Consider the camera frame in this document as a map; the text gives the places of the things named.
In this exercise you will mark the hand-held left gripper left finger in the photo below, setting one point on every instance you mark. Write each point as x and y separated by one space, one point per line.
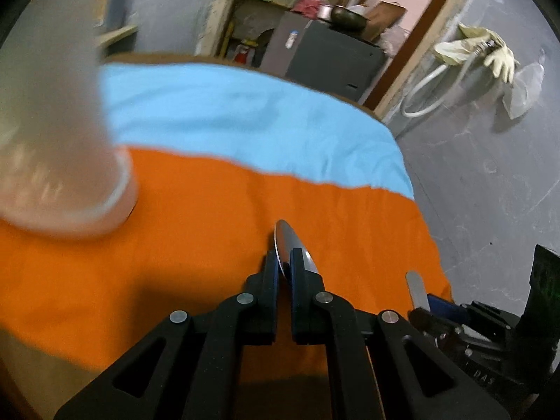
272 284

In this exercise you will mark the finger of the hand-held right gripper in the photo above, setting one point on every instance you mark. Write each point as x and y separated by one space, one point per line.
442 305
431 321

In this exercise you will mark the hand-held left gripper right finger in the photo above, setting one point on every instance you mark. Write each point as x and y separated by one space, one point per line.
296 284

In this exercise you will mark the steel table knife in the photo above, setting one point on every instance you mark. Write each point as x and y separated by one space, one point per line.
415 286

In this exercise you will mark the large steel spoon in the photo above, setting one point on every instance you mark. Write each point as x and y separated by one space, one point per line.
288 238

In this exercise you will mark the translucent plastic cup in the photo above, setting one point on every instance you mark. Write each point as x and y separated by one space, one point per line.
52 118

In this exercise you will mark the orange cloth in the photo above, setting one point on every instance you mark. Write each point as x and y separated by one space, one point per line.
197 249

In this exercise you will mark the light blue cloth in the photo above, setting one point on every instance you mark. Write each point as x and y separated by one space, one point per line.
245 127

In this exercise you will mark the grey metal cabinet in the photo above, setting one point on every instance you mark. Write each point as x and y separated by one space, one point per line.
323 59

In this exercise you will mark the red and white bottle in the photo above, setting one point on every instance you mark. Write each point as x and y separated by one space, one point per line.
243 54

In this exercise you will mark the hanging clear plastic bag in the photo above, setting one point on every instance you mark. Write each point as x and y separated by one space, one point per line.
523 87

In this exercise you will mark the cream rubber glove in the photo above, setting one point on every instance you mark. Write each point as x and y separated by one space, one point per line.
459 43
501 63

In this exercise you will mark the yellow stick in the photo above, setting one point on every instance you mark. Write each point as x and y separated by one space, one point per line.
227 37

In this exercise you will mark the metal faucet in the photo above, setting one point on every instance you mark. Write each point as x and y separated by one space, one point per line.
484 47

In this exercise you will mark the crumpled clear plastic bag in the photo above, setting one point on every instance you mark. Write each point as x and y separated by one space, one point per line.
393 39

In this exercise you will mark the dark metal bowl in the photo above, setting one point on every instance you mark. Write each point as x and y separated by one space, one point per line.
348 16

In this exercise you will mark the small steel cup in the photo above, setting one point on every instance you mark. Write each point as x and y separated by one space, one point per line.
325 12

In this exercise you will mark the wooden cutting board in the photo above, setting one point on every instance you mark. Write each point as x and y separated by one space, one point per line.
385 19

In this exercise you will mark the pink cloth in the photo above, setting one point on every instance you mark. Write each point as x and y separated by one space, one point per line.
306 5

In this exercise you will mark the small white bowl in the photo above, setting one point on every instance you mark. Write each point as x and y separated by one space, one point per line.
358 9

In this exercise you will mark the wooden counter shelf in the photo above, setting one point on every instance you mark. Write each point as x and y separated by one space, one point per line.
116 35

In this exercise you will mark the brown door frame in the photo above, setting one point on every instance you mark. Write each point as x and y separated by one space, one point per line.
409 35

